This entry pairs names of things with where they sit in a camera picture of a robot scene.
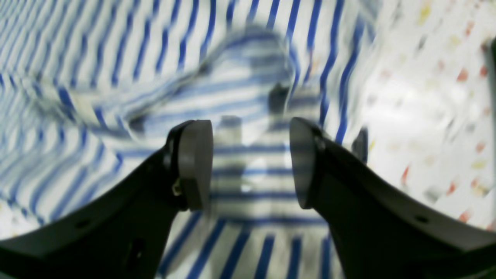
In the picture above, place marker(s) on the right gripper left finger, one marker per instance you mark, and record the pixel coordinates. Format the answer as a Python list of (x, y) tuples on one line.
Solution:
[(122, 234)]

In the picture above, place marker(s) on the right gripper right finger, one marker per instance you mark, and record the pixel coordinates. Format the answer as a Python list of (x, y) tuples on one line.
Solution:
[(378, 231)]

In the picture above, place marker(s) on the blue white striped t-shirt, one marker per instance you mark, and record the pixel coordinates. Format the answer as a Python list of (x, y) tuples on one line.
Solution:
[(90, 88)]

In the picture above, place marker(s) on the small black shirt tag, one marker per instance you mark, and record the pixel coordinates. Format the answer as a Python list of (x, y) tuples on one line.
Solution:
[(360, 146)]

